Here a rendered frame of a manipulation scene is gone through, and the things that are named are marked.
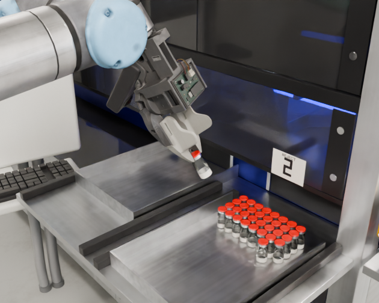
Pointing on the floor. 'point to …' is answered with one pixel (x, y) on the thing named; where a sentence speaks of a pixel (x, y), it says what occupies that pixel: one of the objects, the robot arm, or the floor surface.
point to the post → (367, 165)
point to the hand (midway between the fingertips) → (189, 151)
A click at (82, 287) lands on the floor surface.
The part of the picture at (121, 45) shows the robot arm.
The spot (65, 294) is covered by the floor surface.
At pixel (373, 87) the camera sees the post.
